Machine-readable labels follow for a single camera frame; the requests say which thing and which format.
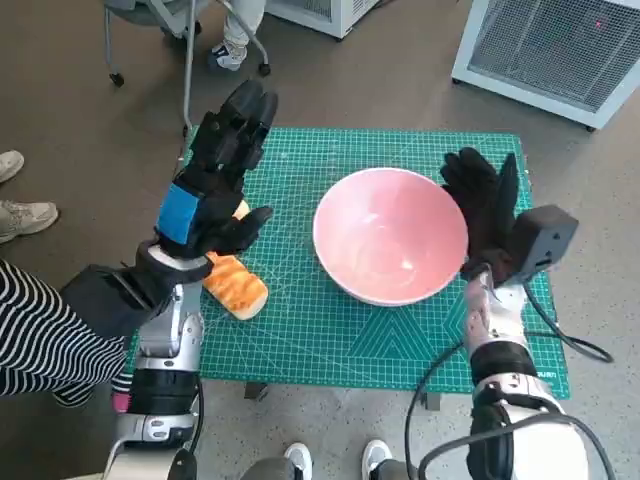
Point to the white mesh-front cabinet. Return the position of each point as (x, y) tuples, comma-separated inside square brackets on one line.
[(550, 40)]

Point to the grey table bracket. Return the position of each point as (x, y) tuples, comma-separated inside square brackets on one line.
[(256, 390), (433, 401)]

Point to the grey metal leg pole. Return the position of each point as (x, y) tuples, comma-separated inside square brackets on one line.
[(188, 75)]

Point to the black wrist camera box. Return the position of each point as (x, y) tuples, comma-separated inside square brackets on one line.
[(545, 235), (100, 295)]

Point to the white appliance with glass front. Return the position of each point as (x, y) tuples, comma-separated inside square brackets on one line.
[(345, 20)]

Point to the grey wheeled chair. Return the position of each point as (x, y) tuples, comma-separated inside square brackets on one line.
[(150, 10)]

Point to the pink bowl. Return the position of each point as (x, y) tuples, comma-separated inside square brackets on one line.
[(390, 235)]

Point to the round toy bread bun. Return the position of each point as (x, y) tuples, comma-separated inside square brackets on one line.
[(242, 210)]

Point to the long orange toy bread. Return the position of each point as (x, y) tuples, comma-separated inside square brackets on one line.
[(240, 290)]

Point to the green cutting mat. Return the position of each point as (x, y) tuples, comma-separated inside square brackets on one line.
[(300, 340)]

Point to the person's beige shoe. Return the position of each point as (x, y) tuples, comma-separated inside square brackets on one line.
[(9, 167), (25, 220)]

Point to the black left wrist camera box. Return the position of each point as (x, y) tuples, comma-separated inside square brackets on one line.
[(100, 295)]

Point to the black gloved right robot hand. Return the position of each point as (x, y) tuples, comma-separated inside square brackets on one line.
[(485, 215)]

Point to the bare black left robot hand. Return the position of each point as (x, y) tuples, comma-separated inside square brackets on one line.
[(215, 200)]

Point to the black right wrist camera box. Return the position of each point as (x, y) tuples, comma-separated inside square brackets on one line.
[(545, 235)]

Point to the grey leg with white shoe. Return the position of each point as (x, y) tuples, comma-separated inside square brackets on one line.
[(376, 455), (298, 457)]

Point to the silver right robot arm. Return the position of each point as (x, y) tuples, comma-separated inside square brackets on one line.
[(495, 320)]

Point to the person in striped clothing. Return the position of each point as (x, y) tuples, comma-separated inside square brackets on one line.
[(40, 325)]

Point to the seated person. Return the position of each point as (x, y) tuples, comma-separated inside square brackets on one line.
[(235, 30)]

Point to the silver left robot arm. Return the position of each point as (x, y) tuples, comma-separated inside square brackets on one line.
[(165, 330)]

